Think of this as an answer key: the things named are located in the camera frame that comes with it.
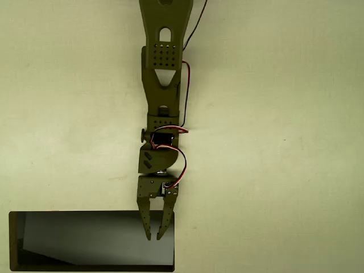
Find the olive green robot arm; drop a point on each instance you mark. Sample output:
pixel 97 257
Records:
pixel 162 96

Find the dark rectangular bin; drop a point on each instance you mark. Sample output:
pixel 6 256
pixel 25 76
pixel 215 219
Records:
pixel 85 241

